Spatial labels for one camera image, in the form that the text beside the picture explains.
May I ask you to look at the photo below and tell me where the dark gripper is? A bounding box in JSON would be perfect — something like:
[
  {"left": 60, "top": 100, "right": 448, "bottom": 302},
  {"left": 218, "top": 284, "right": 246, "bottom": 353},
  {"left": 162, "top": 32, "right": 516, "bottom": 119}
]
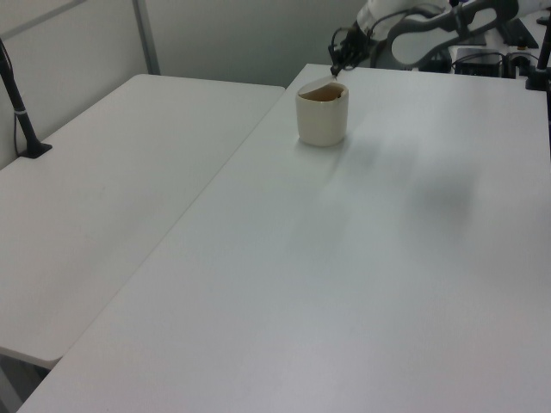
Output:
[{"left": 329, "top": 19, "right": 374, "bottom": 82}]

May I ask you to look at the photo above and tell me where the black electronics box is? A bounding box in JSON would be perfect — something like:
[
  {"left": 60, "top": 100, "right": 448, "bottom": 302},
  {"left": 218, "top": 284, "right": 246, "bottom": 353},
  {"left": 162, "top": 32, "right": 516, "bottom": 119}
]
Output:
[{"left": 450, "top": 47, "right": 517, "bottom": 79}]

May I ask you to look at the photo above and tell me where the dark flat panel device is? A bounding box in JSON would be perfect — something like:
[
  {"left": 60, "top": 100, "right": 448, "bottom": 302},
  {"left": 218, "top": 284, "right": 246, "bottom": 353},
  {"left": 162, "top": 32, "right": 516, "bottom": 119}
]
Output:
[{"left": 494, "top": 15, "right": 540, "bottom": 51}]

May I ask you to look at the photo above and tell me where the black pole with table clamp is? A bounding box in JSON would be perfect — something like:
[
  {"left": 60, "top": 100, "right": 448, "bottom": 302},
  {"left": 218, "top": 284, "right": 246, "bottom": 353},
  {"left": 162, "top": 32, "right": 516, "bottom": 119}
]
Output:
[{"left": 523, "top": 21, "right": 551, "bottom": 92}]

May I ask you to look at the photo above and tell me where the black pole stand with base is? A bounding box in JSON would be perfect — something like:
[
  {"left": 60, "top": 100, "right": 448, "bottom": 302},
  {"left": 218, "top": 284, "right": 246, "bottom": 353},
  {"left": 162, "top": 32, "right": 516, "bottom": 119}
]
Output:
[{"left": 0, "top": 36, "right": 54, "bottom": 160}]

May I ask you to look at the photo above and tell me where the cream desktop trash bin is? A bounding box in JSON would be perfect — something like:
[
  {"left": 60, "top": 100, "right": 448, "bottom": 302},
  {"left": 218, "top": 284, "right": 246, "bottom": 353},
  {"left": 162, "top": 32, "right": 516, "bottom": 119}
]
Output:
[{"left": 294, "top": 83, "right": 350, "bottom": 147}]

